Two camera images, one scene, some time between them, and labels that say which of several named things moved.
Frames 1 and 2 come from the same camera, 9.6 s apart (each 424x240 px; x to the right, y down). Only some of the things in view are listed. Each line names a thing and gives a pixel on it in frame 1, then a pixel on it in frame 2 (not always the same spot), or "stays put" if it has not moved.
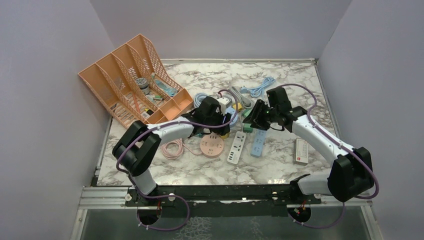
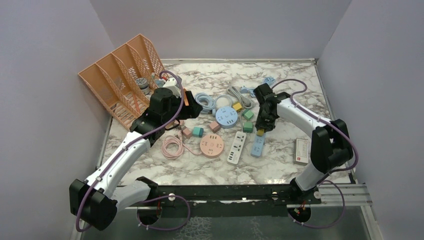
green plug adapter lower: [247, 129] stays put
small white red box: [301, 152] stays put
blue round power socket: [232, 110] stays put
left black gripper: [221, 131] → [192, 110]
